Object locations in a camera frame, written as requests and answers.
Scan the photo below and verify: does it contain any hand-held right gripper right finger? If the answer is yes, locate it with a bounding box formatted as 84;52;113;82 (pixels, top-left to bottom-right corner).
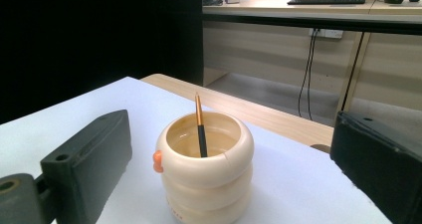
329;111;422;224

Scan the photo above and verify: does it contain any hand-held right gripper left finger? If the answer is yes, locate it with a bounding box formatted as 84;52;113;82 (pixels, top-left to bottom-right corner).
40;109;133;224

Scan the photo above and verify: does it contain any dark pencil with gold end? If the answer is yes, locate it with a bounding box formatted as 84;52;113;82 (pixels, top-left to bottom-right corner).
194;93;209;158

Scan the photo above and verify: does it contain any cream ringed pen holder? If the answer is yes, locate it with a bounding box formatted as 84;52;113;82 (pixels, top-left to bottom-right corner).
152;111;256;224

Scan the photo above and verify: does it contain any white table sheet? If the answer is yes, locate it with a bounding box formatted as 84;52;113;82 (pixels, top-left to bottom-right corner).
0;77;393;224

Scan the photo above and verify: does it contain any black keyboard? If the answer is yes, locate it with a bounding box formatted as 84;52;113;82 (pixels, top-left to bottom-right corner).
287;0;367;6

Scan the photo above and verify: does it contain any long wooden desk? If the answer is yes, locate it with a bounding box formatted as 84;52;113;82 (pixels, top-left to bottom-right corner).
202;0;422;125

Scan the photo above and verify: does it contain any black power cable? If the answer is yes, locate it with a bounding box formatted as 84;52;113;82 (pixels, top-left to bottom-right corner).
297;29;317;118
306;29;320;121

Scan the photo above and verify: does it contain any white wall socket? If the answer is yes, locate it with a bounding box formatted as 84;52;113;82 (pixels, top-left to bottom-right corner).
308;28;344;40

